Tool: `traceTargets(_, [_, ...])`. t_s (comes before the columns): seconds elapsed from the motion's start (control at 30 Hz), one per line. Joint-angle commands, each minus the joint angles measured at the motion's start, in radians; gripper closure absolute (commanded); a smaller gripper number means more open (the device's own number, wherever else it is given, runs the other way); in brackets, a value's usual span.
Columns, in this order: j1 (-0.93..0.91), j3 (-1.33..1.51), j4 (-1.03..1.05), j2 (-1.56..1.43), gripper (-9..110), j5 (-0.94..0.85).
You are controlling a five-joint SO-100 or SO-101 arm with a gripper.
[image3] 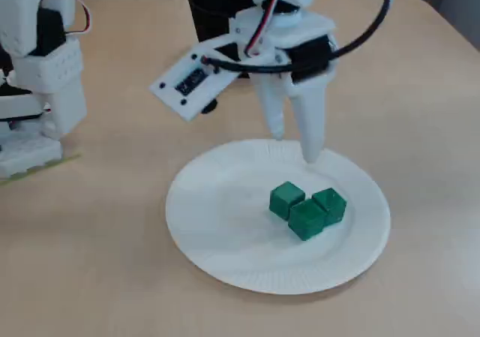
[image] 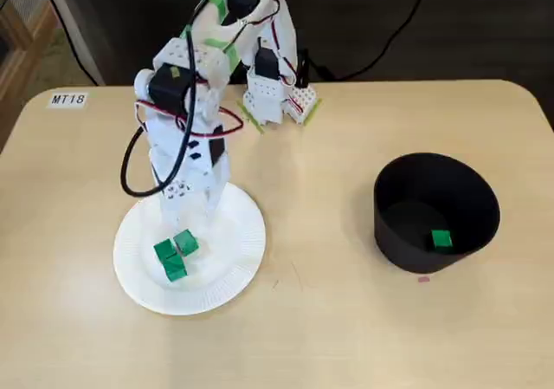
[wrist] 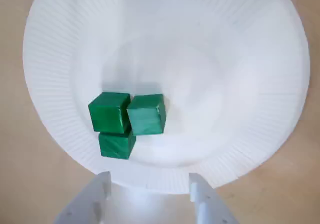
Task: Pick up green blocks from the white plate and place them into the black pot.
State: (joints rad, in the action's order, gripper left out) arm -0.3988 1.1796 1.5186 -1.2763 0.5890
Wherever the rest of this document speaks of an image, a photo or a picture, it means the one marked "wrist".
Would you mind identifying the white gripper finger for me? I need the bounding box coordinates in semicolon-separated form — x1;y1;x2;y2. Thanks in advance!
188;173;242;224
51;171;112;224

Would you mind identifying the green cube block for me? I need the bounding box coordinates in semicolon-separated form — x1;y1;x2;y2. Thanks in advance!
126;93;167;136
98;129;137;161
87;91;132;134

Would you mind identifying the white paper plate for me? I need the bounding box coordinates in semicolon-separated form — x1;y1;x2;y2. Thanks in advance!
22;0;312;194

